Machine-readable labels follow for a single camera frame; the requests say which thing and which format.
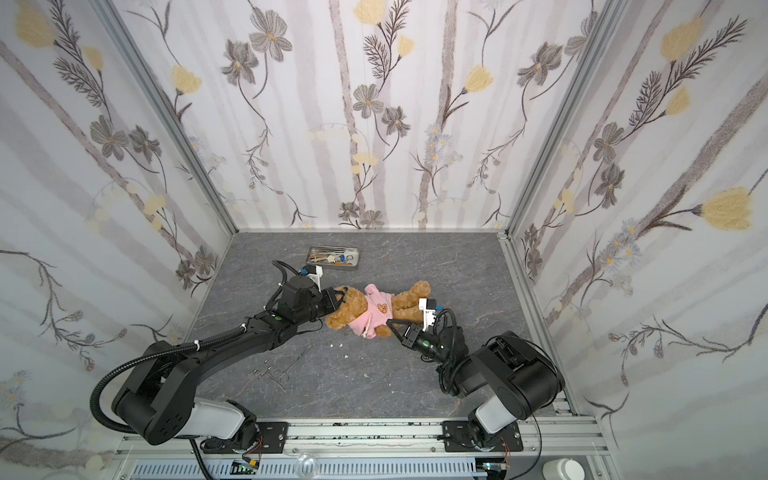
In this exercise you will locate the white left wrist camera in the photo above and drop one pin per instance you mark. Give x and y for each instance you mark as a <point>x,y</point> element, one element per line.
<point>315,273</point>

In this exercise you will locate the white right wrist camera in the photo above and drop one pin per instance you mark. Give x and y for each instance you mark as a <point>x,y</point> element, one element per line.
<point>428,307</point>

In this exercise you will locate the brown teddy bear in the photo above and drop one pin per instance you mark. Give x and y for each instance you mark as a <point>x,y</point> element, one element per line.
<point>405,305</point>

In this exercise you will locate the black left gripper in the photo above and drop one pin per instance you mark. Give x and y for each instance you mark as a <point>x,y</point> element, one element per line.
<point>327,301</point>

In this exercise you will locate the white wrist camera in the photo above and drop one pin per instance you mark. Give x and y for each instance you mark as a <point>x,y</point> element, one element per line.
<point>315,273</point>
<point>428,307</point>

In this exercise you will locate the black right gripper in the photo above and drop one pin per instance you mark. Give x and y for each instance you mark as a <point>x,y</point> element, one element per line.
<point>411,336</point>

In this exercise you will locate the metal instrument tray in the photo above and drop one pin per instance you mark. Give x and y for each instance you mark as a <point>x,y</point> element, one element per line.
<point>333,256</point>

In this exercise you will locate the pink teddy hoodie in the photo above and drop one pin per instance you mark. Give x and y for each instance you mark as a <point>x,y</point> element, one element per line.
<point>372,321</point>

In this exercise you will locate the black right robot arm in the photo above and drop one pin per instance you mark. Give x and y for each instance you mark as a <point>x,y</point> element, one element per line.
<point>544,382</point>

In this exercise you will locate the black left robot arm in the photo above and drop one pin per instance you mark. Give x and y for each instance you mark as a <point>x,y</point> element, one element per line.
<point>155,395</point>

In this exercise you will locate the white perforated cable duct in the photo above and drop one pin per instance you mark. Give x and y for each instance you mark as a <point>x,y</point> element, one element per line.
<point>348,468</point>

